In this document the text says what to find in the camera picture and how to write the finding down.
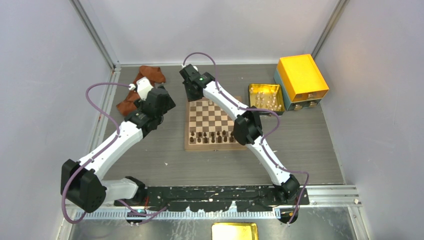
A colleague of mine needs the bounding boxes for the gold metal tin tray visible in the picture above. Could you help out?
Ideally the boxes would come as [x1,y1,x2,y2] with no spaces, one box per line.
[248,83,286,116]

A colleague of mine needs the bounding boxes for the yellow drawer box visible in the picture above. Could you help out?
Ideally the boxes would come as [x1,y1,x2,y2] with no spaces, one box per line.
[273,54,329,111]

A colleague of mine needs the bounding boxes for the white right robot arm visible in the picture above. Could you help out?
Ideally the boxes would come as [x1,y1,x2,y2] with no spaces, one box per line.
[179,64,300,206]

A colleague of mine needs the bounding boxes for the wooden chessboard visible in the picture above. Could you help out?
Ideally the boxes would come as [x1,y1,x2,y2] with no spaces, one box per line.
[184,97,247,152]

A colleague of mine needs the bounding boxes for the aluminium front rail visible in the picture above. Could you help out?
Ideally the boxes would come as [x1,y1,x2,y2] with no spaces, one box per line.
[69,185,362,223]

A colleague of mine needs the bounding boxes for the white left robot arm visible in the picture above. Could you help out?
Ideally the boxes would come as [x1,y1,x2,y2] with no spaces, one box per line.
[60,85,176,213]

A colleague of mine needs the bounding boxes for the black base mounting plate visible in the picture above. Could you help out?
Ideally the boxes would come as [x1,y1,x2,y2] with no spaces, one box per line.
[123,185,310,213]

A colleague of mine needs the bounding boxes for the gold tin lid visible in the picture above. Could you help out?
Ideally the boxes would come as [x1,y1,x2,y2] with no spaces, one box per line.
[211,222,259,240]

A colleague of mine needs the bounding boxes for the brown cloth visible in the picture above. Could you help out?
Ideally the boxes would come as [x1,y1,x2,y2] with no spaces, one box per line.
[116,65,166,117]

